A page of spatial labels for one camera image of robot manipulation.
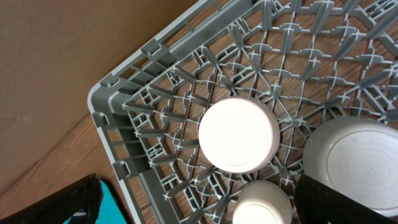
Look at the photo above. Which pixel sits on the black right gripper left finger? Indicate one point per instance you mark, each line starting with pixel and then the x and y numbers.
pixel 77 203

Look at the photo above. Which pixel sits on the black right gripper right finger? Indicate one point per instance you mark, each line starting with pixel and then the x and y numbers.
pixel 317 203

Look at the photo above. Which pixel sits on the cream cup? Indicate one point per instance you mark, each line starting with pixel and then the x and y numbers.
pixel 262 202

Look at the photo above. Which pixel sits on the grey bowl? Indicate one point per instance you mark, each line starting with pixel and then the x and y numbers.
pixel 358 158

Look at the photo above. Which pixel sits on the small pink bowl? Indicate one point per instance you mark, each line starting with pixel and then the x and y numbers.
pixel 239 135

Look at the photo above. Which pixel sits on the grey dishwasher rack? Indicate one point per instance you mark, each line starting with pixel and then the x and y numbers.
pixel 308 61

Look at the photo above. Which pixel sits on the teal serving tray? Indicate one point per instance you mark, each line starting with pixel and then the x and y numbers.
pixel 109 212

